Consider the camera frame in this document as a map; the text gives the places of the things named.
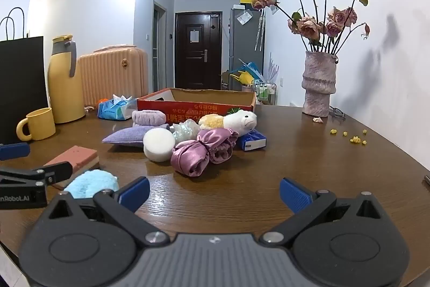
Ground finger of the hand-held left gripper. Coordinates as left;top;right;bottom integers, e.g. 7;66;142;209
0;142;31;161
0;161;73;188

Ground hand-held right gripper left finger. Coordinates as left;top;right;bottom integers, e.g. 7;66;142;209
47;177;170;247

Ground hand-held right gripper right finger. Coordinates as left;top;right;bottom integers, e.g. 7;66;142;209
259;177;384;245

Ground light blue fluffy puff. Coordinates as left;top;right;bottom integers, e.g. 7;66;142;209
64;169;120;199

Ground white round sponge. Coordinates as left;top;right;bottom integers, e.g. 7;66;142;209
143;128;176;162

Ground purple fabric pouch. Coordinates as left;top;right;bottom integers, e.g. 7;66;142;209
102;126;158;148

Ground small blue tissue packet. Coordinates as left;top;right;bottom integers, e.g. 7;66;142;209
237;129;267;151

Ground purple satin scrunchie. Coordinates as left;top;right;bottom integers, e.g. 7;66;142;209
170;127;239;177

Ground purple fluffy scrunchie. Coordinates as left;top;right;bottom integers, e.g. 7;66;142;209
132;110;167;128

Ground iridescent sheer scrunchie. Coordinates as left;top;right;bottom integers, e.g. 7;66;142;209
168;119;201;142

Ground orange cardboard box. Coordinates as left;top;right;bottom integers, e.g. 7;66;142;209
137;88;257;126

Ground pink brick block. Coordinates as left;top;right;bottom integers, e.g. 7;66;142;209
43;145;99;190

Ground yellow mug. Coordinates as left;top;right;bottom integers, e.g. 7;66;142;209
16;108;56;142

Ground black paper bag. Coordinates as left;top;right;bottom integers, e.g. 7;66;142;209
0;7;49;144

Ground yellow thermos jug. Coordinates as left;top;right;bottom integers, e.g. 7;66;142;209
47;35;86;124

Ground yellow crumbs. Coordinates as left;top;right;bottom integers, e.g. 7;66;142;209
331;128;368;144

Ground blue tissue pack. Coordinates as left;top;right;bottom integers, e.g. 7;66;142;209
97;94;138;121

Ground black eyeglasses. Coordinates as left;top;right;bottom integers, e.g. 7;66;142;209
329;106;346;121

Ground white alpaca plush toy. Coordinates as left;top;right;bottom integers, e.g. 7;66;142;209
198;109;257;134

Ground pink textured vase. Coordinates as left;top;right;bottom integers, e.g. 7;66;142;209
301;51;337;118

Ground pink ribbed suitcase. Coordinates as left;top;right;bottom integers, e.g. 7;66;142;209
77;45;149;108

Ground yellow bag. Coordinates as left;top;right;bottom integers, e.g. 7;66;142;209
230;70;256;86

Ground dark brown entrance door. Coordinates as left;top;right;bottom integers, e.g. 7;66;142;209
175;11;223;90

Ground grey interior door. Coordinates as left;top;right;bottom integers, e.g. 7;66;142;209
153;1;167;94

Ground grey refrigerator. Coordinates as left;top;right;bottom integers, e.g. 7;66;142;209
229;6;264;91

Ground white hanging umbrella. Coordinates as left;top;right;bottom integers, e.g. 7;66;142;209
254;9;266;51

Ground bunch of dried pink roses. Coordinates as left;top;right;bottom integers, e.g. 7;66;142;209
252;0;378;55

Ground wire cart with bottles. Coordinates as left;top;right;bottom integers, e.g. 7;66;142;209
252;79;278;105

